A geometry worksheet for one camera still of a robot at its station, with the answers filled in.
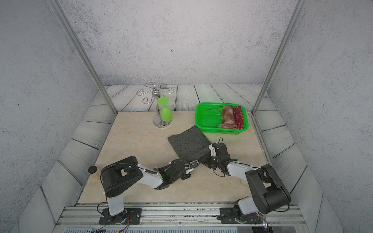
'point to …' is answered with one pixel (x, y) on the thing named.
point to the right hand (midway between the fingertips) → (199, 160)
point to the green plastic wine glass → (166, 113)
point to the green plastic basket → (208, 118)
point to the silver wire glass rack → (158, 121)
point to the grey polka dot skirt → (192, 145)
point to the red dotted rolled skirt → (239, 117)
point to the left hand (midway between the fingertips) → (192, 165)
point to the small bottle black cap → (92, 169)
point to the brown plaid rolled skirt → (227, 117)
